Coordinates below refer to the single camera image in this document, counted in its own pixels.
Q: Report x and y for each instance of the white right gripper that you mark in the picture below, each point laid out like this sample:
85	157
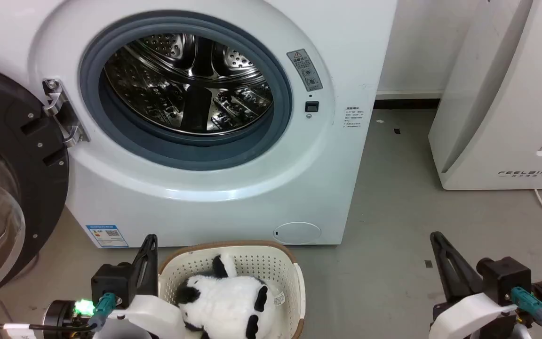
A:
468	315

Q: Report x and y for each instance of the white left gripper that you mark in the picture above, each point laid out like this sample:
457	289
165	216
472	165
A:
153	313

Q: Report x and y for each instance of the black and white plush panda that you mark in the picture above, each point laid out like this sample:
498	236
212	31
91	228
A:
224	301

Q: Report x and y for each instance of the black washing machine door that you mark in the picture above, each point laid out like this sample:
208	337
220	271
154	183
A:
40	188

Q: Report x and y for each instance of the stainless steel washing machine drum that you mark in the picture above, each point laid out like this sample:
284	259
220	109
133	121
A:
181	94

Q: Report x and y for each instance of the blue energy label sticker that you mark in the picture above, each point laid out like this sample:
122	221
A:
107	235

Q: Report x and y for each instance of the cream perforated laundry basket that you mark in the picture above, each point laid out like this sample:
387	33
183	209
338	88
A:
261	263

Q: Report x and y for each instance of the grey rubber door gasket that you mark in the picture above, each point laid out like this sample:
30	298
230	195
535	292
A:
158	153

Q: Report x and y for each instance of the white front-load washing machine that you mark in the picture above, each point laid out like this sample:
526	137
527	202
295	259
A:
337	188

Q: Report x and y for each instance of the oval white filter cover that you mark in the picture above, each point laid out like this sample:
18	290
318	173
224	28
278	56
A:
297	233

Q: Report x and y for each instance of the white air purifier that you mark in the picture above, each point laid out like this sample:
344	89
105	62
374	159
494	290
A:
497	117

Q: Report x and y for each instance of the chrome door hinge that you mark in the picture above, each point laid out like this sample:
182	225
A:
66	117

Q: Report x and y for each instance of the black baseboard strip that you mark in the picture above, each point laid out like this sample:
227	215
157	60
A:
407	104

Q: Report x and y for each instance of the small white text label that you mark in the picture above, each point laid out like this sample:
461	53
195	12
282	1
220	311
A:
354	117

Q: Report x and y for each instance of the black door latch socket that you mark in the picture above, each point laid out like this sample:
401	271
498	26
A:
312	106

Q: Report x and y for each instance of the grey warning sticker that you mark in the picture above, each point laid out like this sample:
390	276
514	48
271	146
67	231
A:
305	70

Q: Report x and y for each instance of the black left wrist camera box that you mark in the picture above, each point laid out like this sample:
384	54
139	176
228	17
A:
111	281

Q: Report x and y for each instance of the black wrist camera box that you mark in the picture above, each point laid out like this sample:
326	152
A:
504	278
111	281

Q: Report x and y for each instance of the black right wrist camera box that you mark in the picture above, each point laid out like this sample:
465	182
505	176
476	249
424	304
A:
504	278

